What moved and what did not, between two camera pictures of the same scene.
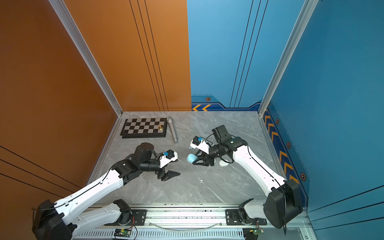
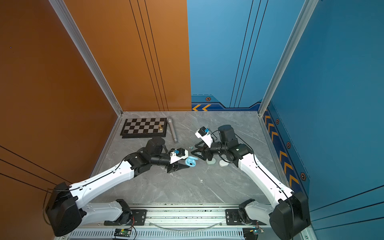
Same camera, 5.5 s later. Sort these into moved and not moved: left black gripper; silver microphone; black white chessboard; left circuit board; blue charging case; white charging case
Moved: blue charging case; left black gripper
Not moved: left circuit board; white charging case; black white chessboard; silver microphone
